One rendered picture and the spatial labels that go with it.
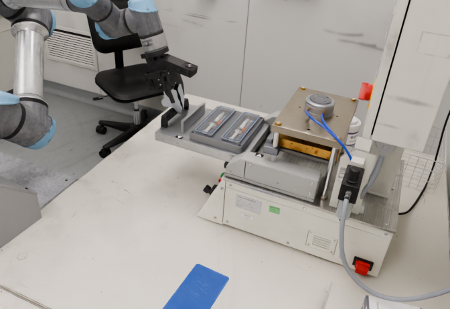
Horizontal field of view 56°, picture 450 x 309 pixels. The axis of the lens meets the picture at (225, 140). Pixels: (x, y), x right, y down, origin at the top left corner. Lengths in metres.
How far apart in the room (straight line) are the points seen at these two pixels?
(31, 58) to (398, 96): 1.09
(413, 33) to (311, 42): 1.77
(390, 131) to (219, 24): 1.97
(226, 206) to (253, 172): 0.15
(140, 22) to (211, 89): 1.77
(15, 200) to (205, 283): 0.56
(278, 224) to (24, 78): 0.89
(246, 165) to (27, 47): 0.81
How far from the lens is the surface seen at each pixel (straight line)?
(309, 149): 1.11
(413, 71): 0.93
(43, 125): 1.37
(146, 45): 1.28
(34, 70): 1.46
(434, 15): 0.90
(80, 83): 3.67
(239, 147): 1.18
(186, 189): 1.41
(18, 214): 1.30
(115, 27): 1.30
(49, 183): 1.49
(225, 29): 2.80
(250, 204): 1.18
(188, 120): 1.29
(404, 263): 1.32
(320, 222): 1.15
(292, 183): 1.10
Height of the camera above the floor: 1.62
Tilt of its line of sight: 31 degrees down
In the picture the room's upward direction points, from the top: 4 degrees clockwise
